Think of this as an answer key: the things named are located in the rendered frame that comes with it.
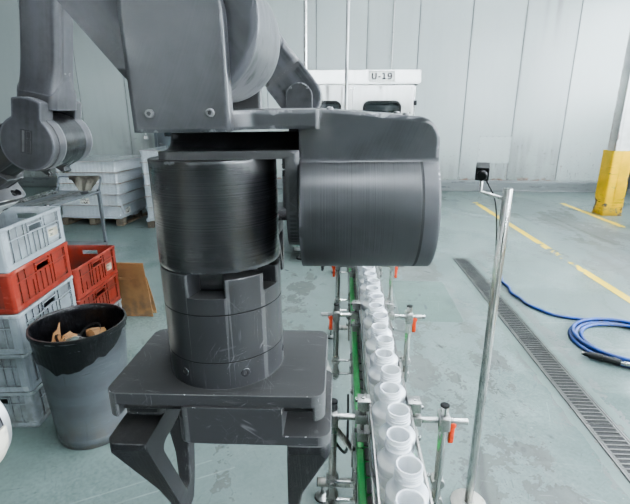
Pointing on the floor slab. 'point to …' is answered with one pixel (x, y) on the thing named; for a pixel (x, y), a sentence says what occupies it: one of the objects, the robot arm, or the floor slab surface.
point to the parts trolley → (64, 203)
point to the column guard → (612, 182)
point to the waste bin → (81, 371)
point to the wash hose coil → (594, 345)
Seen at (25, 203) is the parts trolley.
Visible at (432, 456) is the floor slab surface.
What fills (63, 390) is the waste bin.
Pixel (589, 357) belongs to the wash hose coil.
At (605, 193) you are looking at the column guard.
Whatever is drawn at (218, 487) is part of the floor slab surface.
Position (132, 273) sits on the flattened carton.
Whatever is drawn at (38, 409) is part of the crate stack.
